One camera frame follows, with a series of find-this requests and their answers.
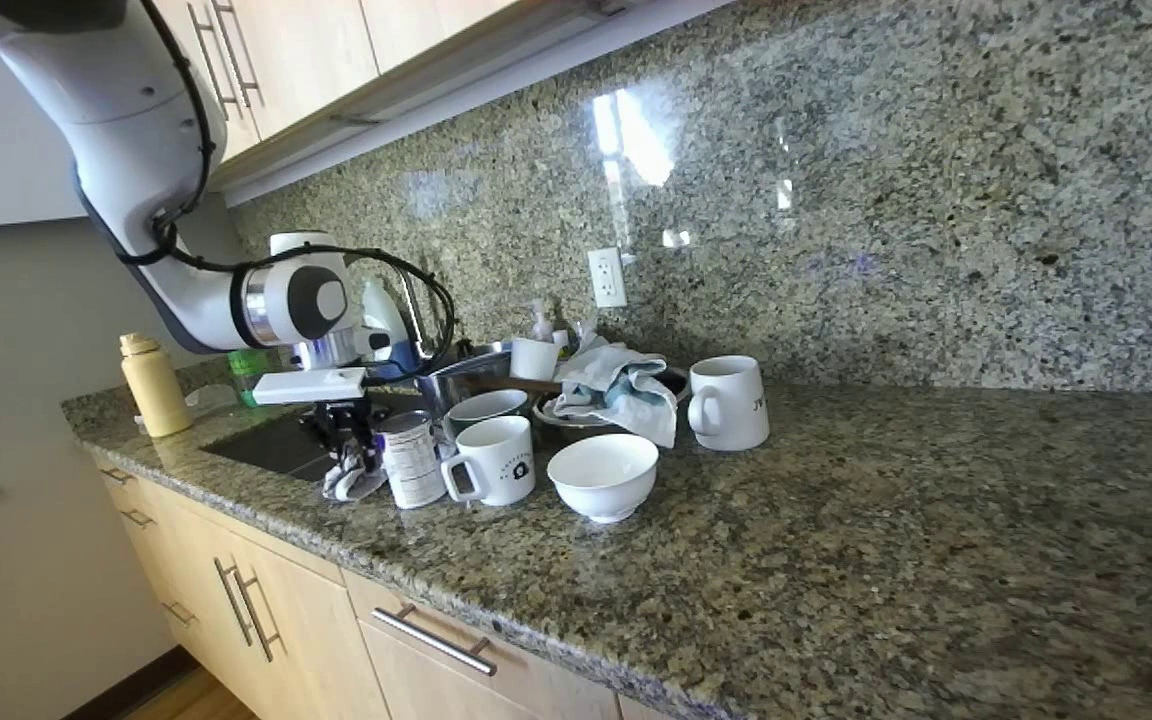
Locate clear pump soap dispenser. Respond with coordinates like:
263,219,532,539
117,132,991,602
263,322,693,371
529,294,577,344

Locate white bowl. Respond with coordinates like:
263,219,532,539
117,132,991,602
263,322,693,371
544,431,662,528

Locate stainless steel sink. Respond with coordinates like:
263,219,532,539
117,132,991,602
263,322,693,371
197,394,428,483

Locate metal upper cabinet handle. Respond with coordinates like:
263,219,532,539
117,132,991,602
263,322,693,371
188,0,234,119
214,0,268,111

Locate blue and white cloth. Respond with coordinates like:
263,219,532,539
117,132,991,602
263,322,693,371
544,337,685,452

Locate light wood lower cabinets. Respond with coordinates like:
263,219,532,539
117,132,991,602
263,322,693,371
83,444,687,720

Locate small white cup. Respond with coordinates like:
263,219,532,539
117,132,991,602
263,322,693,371
508,334,569,386

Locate white mug with logo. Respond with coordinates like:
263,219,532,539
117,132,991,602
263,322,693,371
436,412,540,513

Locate white wall cabinet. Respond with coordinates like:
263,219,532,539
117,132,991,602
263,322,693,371
0,37,129,237

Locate white and blue soap bottle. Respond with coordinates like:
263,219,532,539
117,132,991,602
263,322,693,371
355,275,420,371

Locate yellow bottle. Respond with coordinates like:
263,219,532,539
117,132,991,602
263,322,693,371
117,334,191,444

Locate tin can with label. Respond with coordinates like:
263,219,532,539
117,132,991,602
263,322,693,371
375,409,447,513

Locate vertical metal cabinet handle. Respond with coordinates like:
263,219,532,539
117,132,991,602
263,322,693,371
231,566,288,667
211,558,254,651

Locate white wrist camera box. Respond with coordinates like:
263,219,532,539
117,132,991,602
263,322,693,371
246,363,373,409

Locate white wall outlet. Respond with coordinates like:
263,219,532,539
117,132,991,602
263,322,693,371
583,250,631,314

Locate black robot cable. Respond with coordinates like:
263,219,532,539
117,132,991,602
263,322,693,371
73,0,464,363

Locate black pan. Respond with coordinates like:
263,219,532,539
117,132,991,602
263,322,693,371
529,394,607,444

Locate large plain white mug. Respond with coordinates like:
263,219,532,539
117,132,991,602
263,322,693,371
678,352,771,455

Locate white mug with dark rim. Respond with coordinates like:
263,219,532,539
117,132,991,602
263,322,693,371
440,386,532,431

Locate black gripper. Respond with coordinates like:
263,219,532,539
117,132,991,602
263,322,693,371
302,397,386,499

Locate patterned white towel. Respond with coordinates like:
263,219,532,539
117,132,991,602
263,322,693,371
315,452,391,508

